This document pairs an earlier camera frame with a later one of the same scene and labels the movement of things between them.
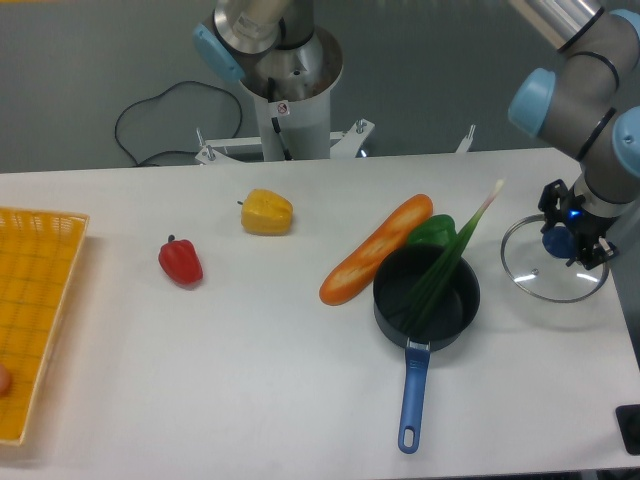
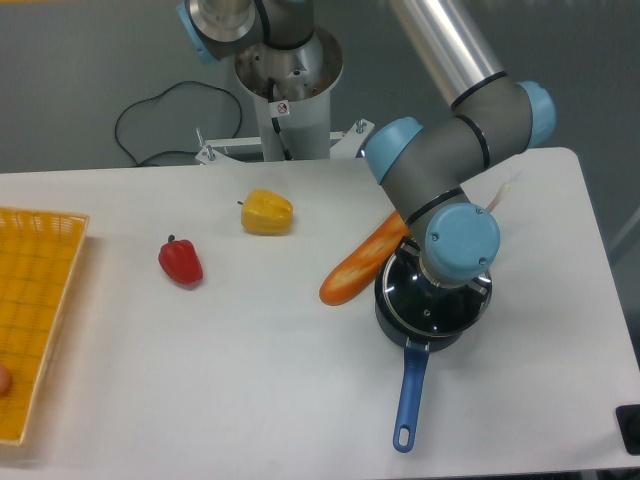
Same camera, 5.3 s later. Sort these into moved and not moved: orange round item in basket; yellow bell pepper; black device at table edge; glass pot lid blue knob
Moved: glass pot lid blue knob
Not moved: black device at table edge; yellow bell pepper; orange round item in basket
